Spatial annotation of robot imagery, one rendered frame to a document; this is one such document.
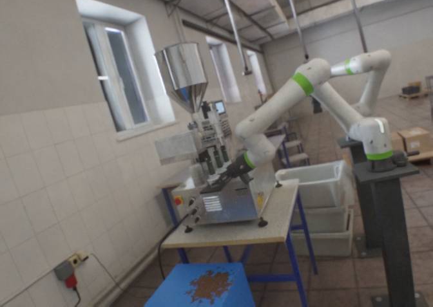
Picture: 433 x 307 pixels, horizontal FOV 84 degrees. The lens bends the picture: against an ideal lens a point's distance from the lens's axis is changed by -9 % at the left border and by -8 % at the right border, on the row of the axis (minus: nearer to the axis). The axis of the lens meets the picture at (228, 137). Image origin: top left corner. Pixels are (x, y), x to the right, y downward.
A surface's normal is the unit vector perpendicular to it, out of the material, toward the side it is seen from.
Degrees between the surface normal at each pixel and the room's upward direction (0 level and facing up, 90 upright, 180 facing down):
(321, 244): 96
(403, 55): 90
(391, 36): 90
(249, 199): 90
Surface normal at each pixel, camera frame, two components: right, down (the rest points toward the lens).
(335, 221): -0.43, 0.34
